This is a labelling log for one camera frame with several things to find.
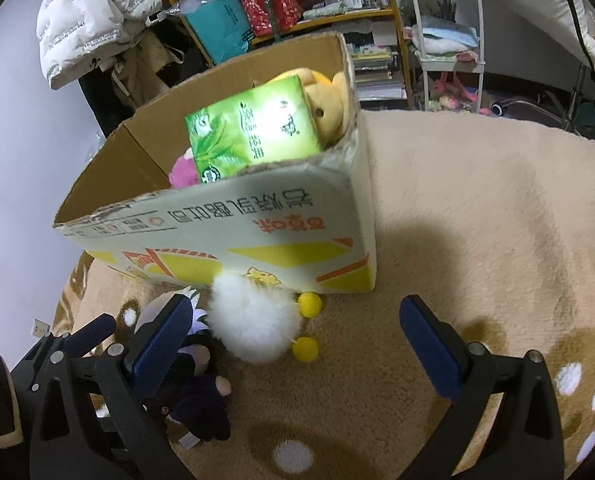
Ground green tissue pack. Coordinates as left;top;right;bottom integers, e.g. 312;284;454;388
184;75;323;183

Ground yellow plush toy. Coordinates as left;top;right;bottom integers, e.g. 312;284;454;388
270;67;352;148

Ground white-haired dark plush doll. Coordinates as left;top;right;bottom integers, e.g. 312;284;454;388
136;287;232;442

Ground white fluffy plush with yellow feet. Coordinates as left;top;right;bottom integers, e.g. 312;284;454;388
206;272;323;364

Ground pink white plush toy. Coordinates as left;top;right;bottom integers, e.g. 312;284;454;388
168;148;200;190

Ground beige patterned rug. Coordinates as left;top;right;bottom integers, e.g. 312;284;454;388
72;112;595;479

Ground cardboard box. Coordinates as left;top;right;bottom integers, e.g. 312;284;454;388
53;32;377;294

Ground beige coat hanging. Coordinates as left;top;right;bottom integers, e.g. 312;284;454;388
111;30;184;110

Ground white puffer jacket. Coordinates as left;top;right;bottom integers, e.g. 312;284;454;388
36;0;163;90

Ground teal bag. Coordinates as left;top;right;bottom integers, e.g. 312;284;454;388
179;0;254;65

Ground wooden shelf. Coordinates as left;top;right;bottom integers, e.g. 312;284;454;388
164;0;413;106

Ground stack of books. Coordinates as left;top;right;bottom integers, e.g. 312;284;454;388
348;44;408;103

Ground white utility cart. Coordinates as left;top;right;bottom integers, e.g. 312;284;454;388
410;0;485;113

